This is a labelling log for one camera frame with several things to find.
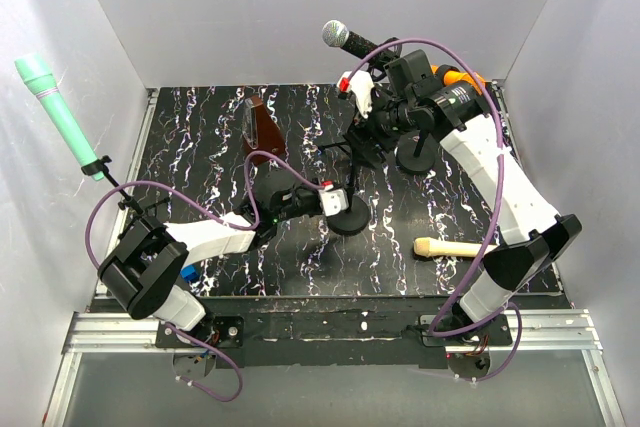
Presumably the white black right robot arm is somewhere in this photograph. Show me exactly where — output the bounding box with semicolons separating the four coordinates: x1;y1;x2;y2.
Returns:
337;48;582;345

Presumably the orange microphone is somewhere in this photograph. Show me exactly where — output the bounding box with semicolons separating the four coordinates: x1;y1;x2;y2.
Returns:
431;64;486;93

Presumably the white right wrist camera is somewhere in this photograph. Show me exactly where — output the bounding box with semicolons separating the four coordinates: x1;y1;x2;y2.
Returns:
337;70;374;119

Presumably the mint green microphone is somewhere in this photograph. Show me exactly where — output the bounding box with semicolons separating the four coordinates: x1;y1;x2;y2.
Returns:
14;54;105;181

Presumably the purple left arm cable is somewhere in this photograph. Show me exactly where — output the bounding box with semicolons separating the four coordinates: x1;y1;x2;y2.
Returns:
83;153;331;402

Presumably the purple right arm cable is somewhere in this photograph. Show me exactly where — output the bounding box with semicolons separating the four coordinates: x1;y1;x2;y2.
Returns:
344;36;524;383

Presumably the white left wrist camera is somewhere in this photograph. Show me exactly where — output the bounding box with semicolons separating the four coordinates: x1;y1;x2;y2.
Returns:
318;181;349;217

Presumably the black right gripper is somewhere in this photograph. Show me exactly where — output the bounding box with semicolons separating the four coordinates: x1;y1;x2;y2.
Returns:
340;84;416;171

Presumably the black marble pattern mat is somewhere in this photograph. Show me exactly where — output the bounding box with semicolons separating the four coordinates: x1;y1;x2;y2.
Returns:
134;84;491;296

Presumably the black tripod stand at left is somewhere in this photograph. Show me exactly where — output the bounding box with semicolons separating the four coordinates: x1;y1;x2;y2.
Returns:
81;155;170;221

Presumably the black round-base stand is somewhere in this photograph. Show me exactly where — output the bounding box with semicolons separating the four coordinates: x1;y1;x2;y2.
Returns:
395;130;435;175
327;146;372;236

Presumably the black round-base stand rear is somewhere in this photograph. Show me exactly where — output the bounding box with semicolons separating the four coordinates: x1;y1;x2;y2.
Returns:
395;130;435;175

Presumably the black round-base stand front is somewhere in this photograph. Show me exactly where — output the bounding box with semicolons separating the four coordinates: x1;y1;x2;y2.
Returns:
327;146;372;236

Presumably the blue white cube toy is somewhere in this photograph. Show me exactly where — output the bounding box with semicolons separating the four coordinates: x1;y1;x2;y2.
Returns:
180;265;200;283

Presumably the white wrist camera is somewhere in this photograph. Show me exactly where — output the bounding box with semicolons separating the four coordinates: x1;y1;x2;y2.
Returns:
337;70;374;119
318;181;349;217

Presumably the beige microphone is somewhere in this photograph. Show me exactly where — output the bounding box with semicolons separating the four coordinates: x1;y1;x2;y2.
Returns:
413;237;482;258

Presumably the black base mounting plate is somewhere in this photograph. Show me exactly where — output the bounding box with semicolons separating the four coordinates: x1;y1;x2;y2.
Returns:
188;296;512;369

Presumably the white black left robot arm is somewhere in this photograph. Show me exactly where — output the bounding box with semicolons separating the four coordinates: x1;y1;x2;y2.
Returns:
98;169;349;347

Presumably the brown wooden metronome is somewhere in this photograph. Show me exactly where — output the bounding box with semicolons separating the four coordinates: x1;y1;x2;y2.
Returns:
242;96;286;158

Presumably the black silver-head microphone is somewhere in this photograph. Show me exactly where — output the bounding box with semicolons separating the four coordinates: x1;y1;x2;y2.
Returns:
322;20;402;72

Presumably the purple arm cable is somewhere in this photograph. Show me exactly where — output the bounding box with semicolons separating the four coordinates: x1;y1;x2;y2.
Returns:
83;153;331;402
344;36;524;383

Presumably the black tripod microphone stand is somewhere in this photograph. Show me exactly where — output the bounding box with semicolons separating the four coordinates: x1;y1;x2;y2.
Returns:
318;67;401;169

